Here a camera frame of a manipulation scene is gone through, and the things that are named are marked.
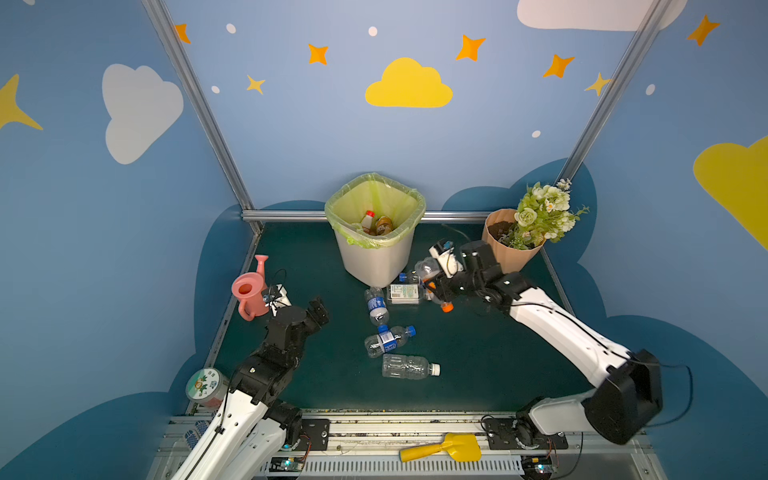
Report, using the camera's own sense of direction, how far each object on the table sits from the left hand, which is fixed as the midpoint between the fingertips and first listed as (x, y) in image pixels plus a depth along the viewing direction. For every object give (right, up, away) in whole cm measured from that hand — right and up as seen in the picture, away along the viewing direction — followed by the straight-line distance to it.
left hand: (313, 304), depth 76 cm
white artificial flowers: (+66, +25, +13) cm, 72 cm away
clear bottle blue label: (+17, -14, +12) cm, 25 cm away
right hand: (+32, +7, +6) cm, 34 cm away
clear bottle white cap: (+23, -18, +4) cm, 29 cm away
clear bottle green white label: (+25, 0, +22) cm, 34 cm away
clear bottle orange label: (+29, +10, +3) cm, 31 cm away
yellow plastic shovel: (+38, -35, -3) cm, 52 cm away
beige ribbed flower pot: (+60, +11, +22) cm, 65 cm away
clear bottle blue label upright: (+16, -4, +17) cm, 24 cm away
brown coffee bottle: (+18, +23, +24) cm, 38 cm away
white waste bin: (+16, +9, +16) cm, 24 cm away
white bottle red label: (+12, +24, +29) cm, 39 cm away
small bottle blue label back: (+28, +5, +27) cm, 39 cm away
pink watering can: (-23, +2, +15) cm, 28 cm away
